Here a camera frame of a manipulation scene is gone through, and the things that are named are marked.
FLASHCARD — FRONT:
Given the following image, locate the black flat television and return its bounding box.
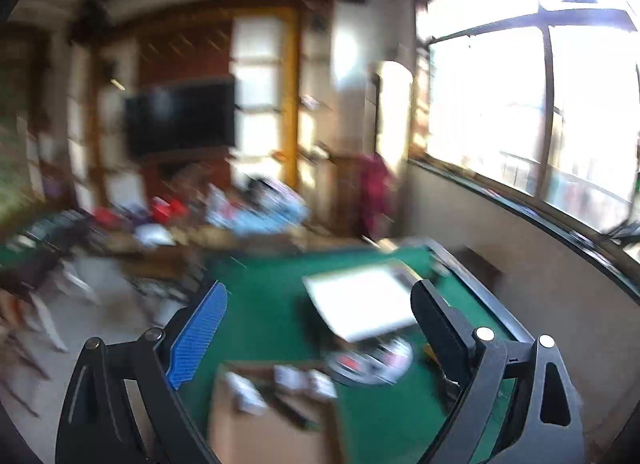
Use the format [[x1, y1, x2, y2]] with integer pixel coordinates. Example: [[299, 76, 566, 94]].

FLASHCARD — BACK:
[[124, 80, 237, 159]]

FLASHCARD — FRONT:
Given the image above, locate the round dark disc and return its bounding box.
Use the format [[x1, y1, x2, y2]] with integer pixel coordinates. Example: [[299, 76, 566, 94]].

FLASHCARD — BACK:
[[325, 334, 416, 387]]

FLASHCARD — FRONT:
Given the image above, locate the floral fabric bag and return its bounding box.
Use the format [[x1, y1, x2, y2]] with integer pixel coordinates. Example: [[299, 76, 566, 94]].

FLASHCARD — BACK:
[[207, 183, 308, 237]]

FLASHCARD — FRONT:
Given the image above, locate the large window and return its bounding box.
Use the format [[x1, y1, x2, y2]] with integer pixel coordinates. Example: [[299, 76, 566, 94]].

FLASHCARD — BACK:
[[414, 0, 640, 245]]

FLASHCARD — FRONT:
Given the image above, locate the wooden chair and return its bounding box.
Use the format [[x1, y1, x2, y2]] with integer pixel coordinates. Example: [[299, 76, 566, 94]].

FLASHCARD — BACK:
[[0, 214, 101, 415]]

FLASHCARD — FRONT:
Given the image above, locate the dark red hanging cloth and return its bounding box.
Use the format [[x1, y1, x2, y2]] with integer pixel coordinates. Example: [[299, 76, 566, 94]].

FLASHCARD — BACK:
[[357, 154, 396, 239]]

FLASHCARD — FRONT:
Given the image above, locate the small white packet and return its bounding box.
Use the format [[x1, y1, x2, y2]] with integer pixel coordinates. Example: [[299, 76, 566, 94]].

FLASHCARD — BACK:
[[225, 371, 267, 415], [307, 370, 338, 400], [274, 365, 307, 392]]

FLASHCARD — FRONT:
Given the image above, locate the yellow wooden pillar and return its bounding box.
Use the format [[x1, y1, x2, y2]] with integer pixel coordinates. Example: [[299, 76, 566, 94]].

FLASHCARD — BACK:
[[280, 8, 302, 185]]

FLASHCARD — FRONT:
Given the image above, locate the brown cardboard box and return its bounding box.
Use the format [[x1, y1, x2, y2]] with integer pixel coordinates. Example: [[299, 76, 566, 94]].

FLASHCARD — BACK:
[[207, 361, 346, 464]]

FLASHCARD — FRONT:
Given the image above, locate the green felt table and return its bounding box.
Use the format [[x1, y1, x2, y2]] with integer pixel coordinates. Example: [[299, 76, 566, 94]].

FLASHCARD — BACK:
[[177, 238, 533, 464]]

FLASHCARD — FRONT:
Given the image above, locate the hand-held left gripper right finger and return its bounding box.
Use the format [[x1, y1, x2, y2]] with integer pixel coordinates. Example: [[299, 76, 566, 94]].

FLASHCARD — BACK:
[[410, 279, 586, 464]]

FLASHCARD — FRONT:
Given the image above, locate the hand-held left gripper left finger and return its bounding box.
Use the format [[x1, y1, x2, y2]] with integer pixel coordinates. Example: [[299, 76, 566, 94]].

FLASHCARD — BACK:
[[56, 280, 228, 464]]

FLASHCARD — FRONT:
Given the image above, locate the red plastic item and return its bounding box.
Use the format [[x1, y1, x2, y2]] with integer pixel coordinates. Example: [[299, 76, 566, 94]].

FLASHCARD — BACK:
[[150, 196, 188, 225]]

